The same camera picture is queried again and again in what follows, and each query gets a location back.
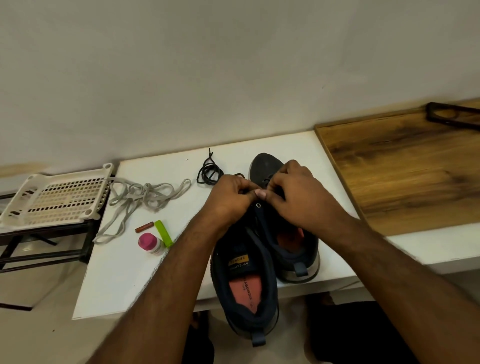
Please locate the small red stick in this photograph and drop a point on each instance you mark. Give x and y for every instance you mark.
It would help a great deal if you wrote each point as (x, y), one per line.
(144, 226)

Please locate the person's right forearm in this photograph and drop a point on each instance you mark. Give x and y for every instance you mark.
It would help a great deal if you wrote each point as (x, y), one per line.
(412, 292)

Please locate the black metal rack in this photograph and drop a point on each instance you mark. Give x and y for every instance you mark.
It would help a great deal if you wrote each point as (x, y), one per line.
(41, 244)

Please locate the pink capped white bottle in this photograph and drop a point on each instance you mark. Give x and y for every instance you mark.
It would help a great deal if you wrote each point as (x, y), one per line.
(148, 242)

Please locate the white perforated plastic tray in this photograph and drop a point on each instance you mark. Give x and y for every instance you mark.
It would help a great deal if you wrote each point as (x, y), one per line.
(56, 199)

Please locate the dark sneaker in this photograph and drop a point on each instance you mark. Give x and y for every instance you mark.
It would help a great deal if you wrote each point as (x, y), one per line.
(298, 259)
(251, 300)

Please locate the green marker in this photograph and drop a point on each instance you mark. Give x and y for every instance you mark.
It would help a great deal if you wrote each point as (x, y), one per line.
(163, 235)

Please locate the grey shoelaces bundle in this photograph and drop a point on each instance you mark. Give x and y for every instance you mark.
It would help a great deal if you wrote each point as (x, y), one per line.
(142, 195)

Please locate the person's right hand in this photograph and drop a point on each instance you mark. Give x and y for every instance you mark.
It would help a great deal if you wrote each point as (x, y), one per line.
(307, 202)

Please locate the black shoelace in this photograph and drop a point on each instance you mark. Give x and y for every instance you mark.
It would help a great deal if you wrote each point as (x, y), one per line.
(259, 191)
(210, 172)

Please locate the person's left hand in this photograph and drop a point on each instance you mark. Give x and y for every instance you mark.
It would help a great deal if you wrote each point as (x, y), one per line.
(229, 202)

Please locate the wooden board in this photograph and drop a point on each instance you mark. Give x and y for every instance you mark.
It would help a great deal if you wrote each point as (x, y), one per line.
(409, 169)

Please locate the person's left forearm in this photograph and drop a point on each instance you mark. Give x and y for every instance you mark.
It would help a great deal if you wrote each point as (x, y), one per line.
(157, 307)

